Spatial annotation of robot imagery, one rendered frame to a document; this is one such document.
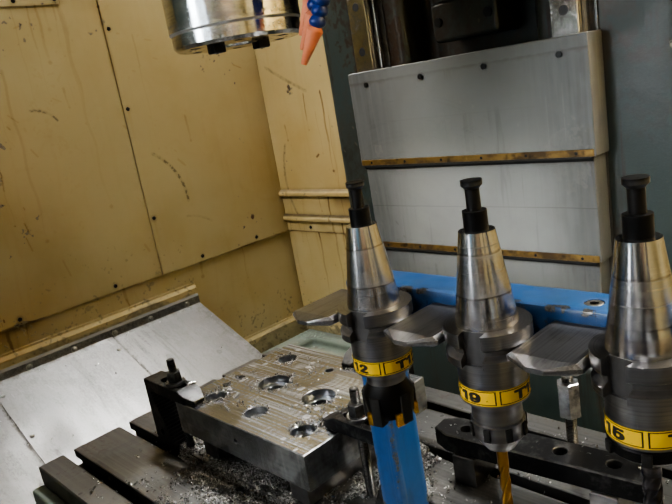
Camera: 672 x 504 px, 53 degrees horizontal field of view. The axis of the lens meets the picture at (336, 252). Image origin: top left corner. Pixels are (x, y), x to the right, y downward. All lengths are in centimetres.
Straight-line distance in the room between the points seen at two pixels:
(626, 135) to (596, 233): 15
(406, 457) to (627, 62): 66
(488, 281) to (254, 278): 171
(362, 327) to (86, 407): 123
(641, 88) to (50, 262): 138
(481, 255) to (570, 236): 66
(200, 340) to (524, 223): 103
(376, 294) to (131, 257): 141
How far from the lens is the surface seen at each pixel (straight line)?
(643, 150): 108
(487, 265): 46
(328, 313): 58
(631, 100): 108
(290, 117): 208
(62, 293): 183
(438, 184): 123
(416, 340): 50
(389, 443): 68
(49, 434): 167
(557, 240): 113
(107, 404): 171
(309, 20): 71
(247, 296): 213
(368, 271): 53
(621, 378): 43
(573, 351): 46
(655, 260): 41
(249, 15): 79
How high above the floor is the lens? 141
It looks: 14 degrees down
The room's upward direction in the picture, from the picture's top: 10 degrees counter-clockwise
